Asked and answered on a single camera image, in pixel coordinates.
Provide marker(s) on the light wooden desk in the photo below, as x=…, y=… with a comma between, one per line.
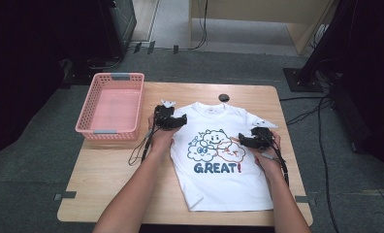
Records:
x=261, y=11

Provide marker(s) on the white power strip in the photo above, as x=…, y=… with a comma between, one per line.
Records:
x=321, y=30

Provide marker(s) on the black metal stand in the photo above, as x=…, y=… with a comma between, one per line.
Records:
x=304, y=77

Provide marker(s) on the person's left hand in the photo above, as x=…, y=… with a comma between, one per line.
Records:
x=162, y=137

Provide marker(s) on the white printed t-shirt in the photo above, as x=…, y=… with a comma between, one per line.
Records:
x=219, y=181

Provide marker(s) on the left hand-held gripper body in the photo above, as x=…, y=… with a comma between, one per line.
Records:
x=164, y=118

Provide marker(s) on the grey floor tape marker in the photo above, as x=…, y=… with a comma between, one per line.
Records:
x=304, y=199
x=65, y=195

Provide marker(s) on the pink plastic basket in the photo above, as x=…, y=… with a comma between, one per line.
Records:
x=114, y=110

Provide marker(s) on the person's right hand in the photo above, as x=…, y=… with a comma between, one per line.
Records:
x=269, y=158

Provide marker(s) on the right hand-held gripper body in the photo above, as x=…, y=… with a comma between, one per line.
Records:
x=262, y=137

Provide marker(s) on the dark cabinet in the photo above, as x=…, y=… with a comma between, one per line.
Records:
x=119, y=26

